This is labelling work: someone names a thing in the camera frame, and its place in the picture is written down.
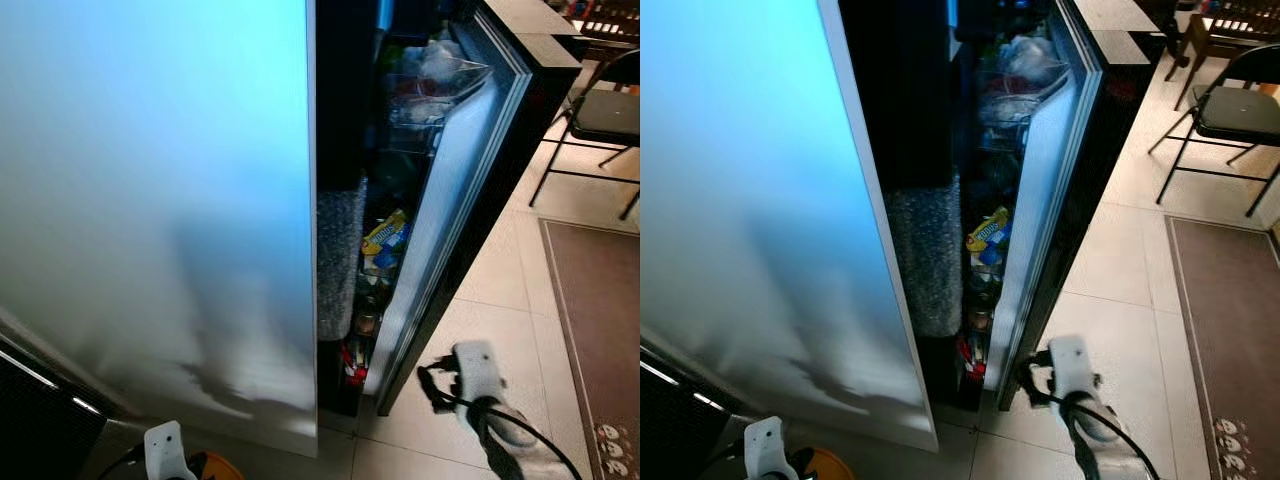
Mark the orange lidded plastic container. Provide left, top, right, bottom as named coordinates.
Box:
left=800, top=448, right=857, bottom=480
left=190, top=452, right=245, bottom=480

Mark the fridge cabinet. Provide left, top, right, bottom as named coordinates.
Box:
left=314, top=0, right=403, bottom=417
left=838, top=0, right=991, bottom=411

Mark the silver fridge door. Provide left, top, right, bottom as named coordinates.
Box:
left=640, top=0, right=941, bottom=453
left=0, top=0, right=320, bottom=459

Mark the red packaged item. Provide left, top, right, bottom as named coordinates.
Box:
left=341, top=340, right=370, bottom=387
left=957, top=335, right=987, bottom=382

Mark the yellow blue snack package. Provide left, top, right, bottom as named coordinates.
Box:
left=965, top=206, right=1012, bottom=252
left=361, top=209, right=410, bottom=257

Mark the bubble wrap sheet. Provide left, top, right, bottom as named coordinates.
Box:
left=318, top=180, right=368, bottom=342
left=888, top=180, right=963, bottom=339

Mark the brown floor mat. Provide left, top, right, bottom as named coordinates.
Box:
left=540, top=218, right=641, bottom=480
left=1165, top=215, right=1280, bottom=480

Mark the black ribbed appliance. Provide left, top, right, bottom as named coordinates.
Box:
left=0, top=338, right=109, bottom=480
left=640, top=348, right=749, bottom=480

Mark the clear plastic bag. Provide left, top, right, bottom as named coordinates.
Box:
left=985, top=33, right=1073, bottom=123
left=393, top=38, right=492, bottom=127

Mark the black folding chair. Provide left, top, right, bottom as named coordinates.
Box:
left=1148, top=44, right=1280, bottom=218
left=528, top=48, right=641, bottom=222

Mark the brown wooden chair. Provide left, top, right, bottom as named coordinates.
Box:
left=563, top=0, right=641, bottom=43
left=1163, top=0, right=1280, bottom=111

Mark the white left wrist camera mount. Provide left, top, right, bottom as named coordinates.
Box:
left=144, top=421, right=198, bottom=480
left=744, top=416, right=803, bottom=480

